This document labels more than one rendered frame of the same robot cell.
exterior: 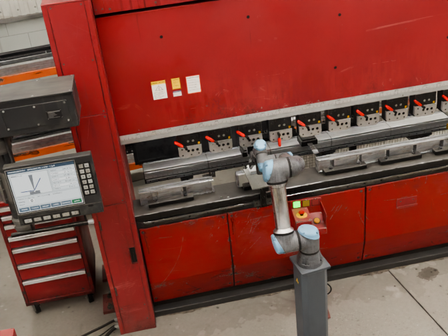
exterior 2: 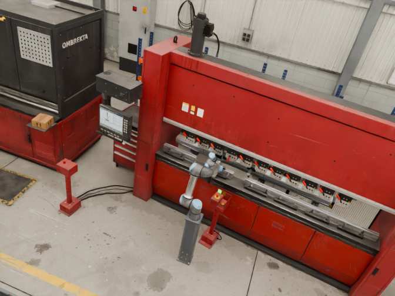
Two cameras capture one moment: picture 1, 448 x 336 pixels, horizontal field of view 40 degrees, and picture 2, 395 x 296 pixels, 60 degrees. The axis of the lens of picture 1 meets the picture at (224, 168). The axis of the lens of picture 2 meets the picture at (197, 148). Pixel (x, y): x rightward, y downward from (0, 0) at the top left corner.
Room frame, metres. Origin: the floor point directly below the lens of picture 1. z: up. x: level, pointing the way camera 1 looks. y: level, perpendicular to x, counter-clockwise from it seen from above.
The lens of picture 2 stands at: (0.20, -1.63, 3.69)
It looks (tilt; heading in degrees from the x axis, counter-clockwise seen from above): 34 degrees down; 27
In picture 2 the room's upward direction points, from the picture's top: 11 degrees clockwise
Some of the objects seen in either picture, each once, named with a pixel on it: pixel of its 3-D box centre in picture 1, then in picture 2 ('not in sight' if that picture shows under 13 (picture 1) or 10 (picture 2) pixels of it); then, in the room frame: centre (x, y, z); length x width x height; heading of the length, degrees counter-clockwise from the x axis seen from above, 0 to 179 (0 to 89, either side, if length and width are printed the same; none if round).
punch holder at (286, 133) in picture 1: (279, 127); (233, 152); (3.59, -0.39, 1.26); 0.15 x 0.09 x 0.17; 98
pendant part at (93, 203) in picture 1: (55, 185); (116, 121); (2.85, 0.91, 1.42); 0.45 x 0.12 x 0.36; 97
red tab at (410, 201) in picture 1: (407, 202); (277, 225); (3.55, -1.25, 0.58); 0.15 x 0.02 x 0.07; 98
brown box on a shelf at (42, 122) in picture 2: not in sight; (40, 121); (2.55, 2.00, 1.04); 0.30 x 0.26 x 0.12; 105
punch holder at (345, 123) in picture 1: (337, 117); (262, 165); (3.65, -0.78, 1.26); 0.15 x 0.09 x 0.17; 98
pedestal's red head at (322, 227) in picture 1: (309, 217); (220, 199); (3.26, -0.51, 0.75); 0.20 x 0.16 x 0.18; 92
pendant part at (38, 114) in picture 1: (43, 163); (117, 110); (2.93, 0.96, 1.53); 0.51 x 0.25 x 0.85; 97
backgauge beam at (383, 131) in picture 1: (300, 145); (250, 168); (3.92, -0.57, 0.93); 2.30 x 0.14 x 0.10; 98
